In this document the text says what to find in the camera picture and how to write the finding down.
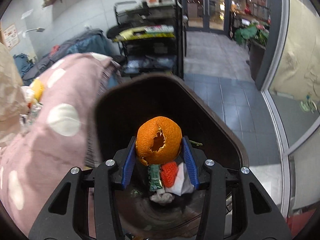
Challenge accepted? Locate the orange peel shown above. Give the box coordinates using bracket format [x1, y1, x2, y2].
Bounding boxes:
[135, 116, 182, 166]

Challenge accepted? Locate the wall poster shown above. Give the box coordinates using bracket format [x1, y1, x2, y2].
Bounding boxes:
[2, 24, 20, 50]

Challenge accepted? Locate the white face mask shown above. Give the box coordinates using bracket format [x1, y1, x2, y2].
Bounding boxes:
[165, 163, 195, 196]

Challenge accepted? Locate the white floor lamp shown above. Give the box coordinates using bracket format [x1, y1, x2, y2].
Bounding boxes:
[22, 27, 45, 38]

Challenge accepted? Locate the orange foam fruit net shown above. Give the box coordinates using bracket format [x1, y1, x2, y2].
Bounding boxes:
[160, 161, 178, 187]

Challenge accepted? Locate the glass double door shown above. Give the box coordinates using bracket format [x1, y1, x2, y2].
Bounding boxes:
[183, 0, 231, 35]

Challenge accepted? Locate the yellow foam fruit net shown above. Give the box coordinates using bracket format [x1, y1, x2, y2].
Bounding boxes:
[30, 79, 45, 102]

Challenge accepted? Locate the dark blue massage bed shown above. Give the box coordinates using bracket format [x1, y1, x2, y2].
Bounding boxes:
[22, 29, 116, 86]

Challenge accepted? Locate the brown paper bag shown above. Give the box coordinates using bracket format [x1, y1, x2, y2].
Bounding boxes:
[0, 44, 28, 148]

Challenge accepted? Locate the pink polka dot bedspread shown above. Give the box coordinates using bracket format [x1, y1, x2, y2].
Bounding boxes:
[1, 53, 118, 236]

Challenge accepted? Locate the green white carton box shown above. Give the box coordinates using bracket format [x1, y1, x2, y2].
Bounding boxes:
[148, 165, 163, 192]

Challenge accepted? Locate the dark brown trash bin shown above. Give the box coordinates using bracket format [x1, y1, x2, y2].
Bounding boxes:
[88, 74, 248, 239]

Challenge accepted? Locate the black rolling utility cart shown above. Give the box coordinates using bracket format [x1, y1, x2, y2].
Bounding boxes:
[107, 0, 187, 79]

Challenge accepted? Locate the white crumpled tissue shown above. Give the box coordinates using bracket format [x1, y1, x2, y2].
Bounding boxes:
[150, 188, 175, 205]

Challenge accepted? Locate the potted green plant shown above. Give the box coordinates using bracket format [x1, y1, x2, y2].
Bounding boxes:
[234, 22, 270, 81]

